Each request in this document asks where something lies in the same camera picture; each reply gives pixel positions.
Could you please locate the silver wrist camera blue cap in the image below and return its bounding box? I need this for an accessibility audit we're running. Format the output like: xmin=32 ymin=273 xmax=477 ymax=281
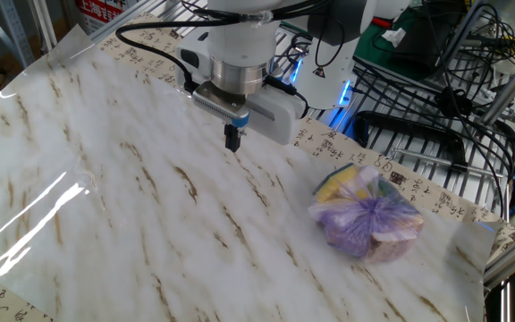
xmin=191 ymin=81 xmax=250 ymax=130

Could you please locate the tangle of black cables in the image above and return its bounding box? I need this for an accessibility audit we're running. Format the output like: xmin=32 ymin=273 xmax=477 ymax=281
xmin=355 ymin=0 xmax=515 ymax=216

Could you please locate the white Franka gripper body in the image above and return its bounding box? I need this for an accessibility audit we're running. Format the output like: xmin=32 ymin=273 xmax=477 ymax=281
xmin=174 ymin=30 xmax=308 ymax=147

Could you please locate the black camera cable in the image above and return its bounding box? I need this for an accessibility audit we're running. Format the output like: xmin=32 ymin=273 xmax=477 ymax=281
xmin=114 ymin=13 xmax=245 ymax=95

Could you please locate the grey perforated steel upright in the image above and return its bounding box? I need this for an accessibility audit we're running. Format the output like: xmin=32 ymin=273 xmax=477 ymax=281
xmin=0 ymin=0 xmax=36 ymax=68

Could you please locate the thin metal rod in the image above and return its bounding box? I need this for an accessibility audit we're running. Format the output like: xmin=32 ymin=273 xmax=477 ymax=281
xmin=391 ymin=147 xmax=504 ymax=179

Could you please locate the black curved clamp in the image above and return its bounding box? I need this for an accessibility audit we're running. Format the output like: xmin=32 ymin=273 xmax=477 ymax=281
xmin=353 ymin=110 xmax=469 ymax=167

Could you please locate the slanted aluminium profile post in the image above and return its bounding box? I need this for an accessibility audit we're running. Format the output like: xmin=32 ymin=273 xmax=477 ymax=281
xmin=478 ymin=39 xmax=515 ymax=129

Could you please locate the white paper scrap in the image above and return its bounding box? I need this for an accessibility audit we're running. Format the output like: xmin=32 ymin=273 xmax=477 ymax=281
xmin=381 ymin=27 xmax=407 ymax=48

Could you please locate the red pen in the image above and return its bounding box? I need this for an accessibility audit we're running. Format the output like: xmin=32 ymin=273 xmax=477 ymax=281
xmin=371 ymin=15 xmax=395 ymax=30

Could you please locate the black power adapter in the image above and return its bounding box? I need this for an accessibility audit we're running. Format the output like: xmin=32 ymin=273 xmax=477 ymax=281
xmin=435 ymin=87 xmax=474 ymax=118

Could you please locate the red white printed box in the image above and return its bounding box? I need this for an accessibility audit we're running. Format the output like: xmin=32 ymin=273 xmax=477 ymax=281
xmin=74 ymin=0 xmax=129 ymax=36

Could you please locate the white metal post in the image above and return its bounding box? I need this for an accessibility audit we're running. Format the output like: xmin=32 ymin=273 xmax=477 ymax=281
xmin=29 ymin=0 xmax=58 ymax=53

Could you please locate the purple plastic bag of sponges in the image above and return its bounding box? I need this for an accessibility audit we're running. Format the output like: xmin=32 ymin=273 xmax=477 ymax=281
xmin=308 ymin=163 xmax=425 ymax=264

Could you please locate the glossy marble pattern sheet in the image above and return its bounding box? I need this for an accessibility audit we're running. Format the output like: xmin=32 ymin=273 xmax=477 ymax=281
xmin=0 ymin=24 xmax=498 ymax=322

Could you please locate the beige calligraphy print paper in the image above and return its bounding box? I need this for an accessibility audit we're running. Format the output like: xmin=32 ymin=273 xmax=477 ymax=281
xmin=0 ymin=12 xmax=515 ymax=322

